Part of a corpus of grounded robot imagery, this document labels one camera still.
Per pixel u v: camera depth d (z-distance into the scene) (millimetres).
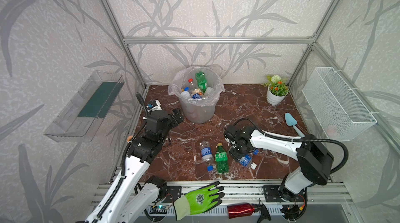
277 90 973
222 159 819
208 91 963
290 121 994
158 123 500
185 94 832
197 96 876
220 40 1867
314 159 438
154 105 611
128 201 432
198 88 958
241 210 666
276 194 735
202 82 941
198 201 707
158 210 719
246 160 788
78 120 648
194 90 921
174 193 740
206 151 819
